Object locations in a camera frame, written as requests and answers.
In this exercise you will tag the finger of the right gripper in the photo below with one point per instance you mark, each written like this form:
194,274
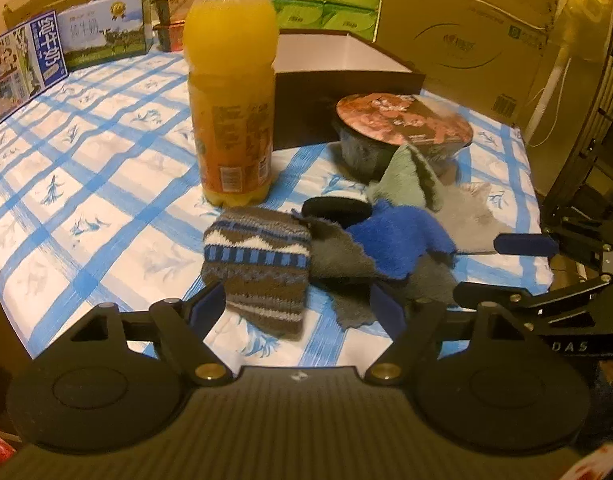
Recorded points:
470,295
525,244

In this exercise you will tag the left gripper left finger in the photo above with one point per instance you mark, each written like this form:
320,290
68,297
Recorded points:
181,326

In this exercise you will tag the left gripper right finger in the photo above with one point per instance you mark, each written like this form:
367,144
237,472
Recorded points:
413,332

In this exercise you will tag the light grey fluffy cloth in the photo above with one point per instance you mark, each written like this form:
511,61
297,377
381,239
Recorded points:
468,220

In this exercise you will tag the blue fluffy cloth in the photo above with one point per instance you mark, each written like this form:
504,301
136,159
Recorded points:
395,237

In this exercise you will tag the dark grey cloth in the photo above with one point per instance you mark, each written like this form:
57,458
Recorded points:
340,267

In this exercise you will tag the striped knitted beanie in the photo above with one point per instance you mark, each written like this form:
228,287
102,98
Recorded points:
262,258

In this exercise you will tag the green fluffy cloth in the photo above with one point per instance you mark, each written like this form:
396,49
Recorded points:
408,180

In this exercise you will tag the black round pad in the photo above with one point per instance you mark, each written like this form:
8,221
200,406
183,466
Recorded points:
342,210

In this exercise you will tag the white pole stand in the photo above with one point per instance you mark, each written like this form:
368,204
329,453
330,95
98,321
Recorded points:
559,72

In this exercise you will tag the instant noodle bowl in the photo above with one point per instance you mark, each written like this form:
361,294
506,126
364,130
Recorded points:
372,126

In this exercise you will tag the large cardboard box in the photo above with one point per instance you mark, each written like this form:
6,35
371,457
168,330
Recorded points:
483,54

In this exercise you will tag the dark brown open box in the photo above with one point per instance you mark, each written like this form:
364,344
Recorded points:
317,68

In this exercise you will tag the orange juice bottle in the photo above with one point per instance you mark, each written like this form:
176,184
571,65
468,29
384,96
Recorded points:
230,47

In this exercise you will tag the blue milk carton box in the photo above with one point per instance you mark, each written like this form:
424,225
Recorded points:
31,61

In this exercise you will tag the green meadow milk box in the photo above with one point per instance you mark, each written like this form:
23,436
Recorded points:
102,31

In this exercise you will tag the red snack boxes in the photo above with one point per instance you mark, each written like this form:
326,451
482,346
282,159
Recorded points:
172,16

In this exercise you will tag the green tissue pack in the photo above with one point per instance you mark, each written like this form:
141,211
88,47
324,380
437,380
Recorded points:
360,17

